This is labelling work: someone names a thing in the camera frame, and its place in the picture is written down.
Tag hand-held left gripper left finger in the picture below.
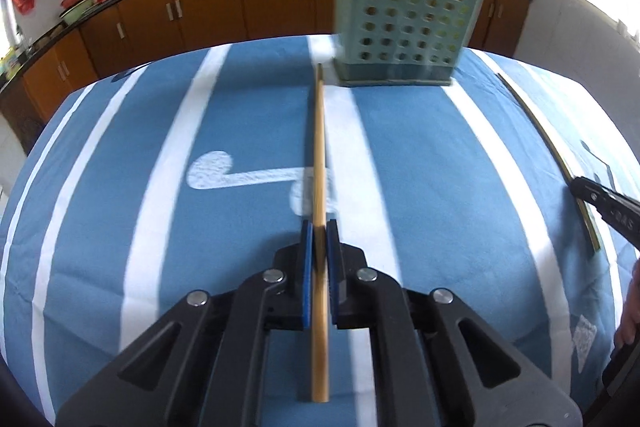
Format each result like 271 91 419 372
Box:
55 219 315 427

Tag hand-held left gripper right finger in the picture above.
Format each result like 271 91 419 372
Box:
326 218 585 427

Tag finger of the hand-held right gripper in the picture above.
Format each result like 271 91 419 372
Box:
570 176 640 253

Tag dark bamboo chopstick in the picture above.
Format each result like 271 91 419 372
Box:
497 73 602 253

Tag green perforated chopstick holder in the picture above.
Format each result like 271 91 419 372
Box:
331 0 496 88

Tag person's right hand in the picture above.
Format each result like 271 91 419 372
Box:
616 257 640 349

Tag blue white striped tablecloth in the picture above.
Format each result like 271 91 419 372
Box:
0 33 640 427

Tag wooden base cabinets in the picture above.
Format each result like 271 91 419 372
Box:
0 0 532 132

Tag green basin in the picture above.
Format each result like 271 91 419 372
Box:
58 0 97 26

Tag yellow dish soap bottle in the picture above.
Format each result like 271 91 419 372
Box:
0 49 24 74

